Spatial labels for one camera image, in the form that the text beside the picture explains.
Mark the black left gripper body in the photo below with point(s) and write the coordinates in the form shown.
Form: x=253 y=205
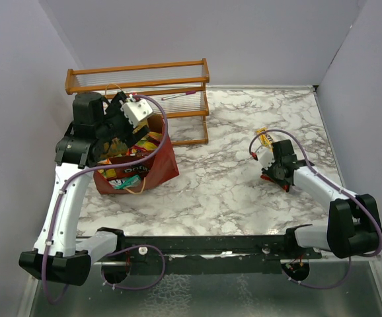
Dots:
x=121 y=127

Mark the yellow M&M's packet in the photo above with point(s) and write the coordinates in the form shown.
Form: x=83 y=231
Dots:
x=264 y=138

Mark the Fox's fruit candy bag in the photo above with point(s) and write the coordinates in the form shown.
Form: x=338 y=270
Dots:
x=146 y=145

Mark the gold teal kettle chips bag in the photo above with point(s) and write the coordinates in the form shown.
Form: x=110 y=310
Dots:
x=115 y=148

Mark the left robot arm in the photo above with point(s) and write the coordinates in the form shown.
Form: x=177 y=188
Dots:
x=56 y=255

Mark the orange snack packet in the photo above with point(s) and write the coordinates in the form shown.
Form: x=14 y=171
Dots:
x=106 y=171

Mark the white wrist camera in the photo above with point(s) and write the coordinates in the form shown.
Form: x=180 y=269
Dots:
x=265 y=157
x=136 y=110

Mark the red Doritos chip bag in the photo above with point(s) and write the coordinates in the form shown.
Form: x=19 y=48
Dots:
x=141 y=170

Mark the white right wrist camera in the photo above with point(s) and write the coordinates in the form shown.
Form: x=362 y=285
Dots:
x=265 y=157

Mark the teal white snack pouch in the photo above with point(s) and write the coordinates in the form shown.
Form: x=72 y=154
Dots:
x=120 y=184

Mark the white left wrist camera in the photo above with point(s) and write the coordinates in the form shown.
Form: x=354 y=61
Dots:
x=136 y=110

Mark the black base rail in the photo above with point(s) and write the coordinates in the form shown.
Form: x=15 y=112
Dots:
x=196 y=255

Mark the purple marker pen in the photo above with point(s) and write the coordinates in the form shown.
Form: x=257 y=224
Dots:
x=178 y=95

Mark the brown red paper bag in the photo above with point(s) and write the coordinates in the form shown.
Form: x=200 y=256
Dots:
x=164 y=164

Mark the orange wooden rack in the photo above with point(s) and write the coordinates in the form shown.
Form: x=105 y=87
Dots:
x=187 y=115

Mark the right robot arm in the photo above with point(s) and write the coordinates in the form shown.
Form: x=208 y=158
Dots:
x=353 y=227

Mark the red cookie snack packet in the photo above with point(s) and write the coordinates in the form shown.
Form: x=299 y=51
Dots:
x=281 y=183

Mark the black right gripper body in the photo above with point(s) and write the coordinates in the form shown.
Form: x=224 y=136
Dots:
x=273 y=172

